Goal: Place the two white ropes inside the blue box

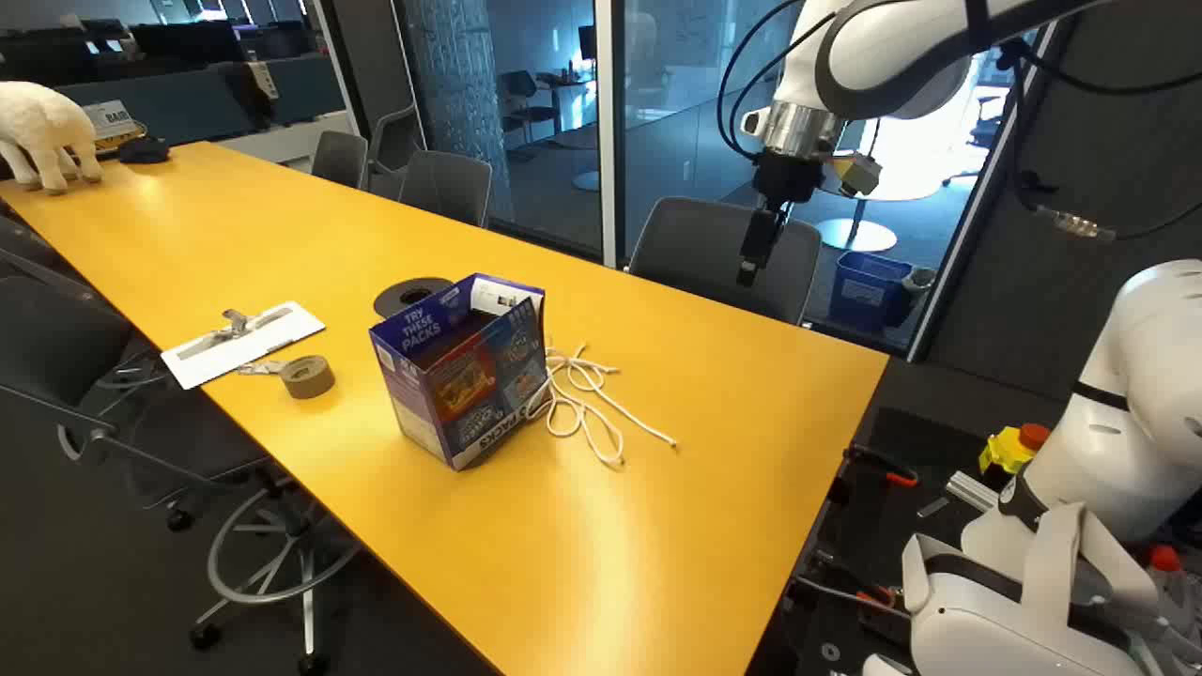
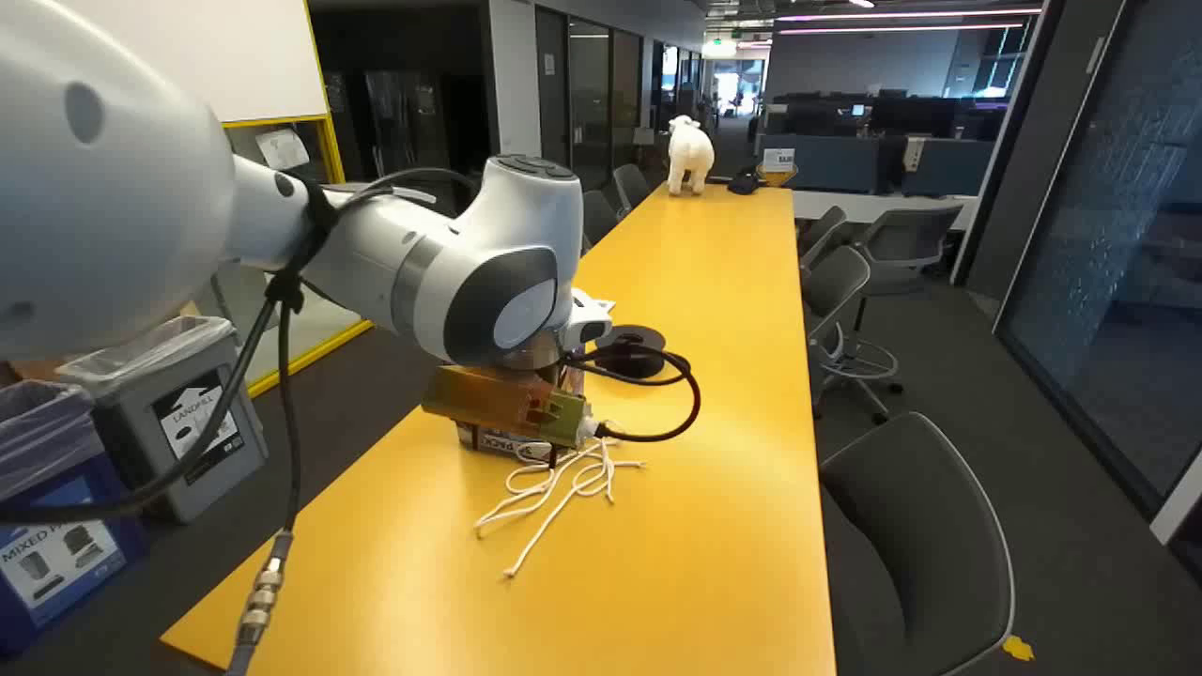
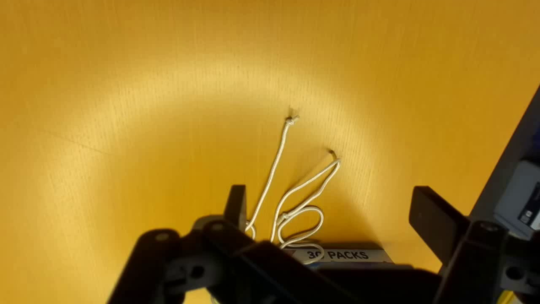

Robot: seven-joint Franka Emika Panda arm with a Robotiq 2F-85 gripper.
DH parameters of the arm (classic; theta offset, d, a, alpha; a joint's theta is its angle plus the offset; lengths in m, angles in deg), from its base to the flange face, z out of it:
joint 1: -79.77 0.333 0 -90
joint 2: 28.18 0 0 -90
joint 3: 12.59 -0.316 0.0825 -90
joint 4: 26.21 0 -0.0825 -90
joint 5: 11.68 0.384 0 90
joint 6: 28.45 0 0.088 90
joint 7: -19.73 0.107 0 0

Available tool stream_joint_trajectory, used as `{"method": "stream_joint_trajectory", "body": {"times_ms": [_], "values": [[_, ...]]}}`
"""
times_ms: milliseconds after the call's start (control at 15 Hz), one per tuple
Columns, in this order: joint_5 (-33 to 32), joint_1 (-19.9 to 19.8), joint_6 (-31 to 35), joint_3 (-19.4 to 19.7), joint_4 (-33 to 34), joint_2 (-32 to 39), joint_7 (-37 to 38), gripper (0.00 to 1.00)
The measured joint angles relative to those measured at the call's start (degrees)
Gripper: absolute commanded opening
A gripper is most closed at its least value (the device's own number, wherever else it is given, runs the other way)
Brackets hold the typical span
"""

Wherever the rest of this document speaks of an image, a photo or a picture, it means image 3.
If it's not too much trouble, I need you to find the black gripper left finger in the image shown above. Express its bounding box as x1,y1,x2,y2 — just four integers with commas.
108,185,340,304

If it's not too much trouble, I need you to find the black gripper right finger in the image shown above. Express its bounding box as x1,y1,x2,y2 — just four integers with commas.
409,185,540,304

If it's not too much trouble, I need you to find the looped white rope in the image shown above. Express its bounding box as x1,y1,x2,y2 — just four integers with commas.
270,147,343,252

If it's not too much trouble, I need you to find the grey panel with label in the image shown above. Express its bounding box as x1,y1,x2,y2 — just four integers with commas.
471,83,540,242

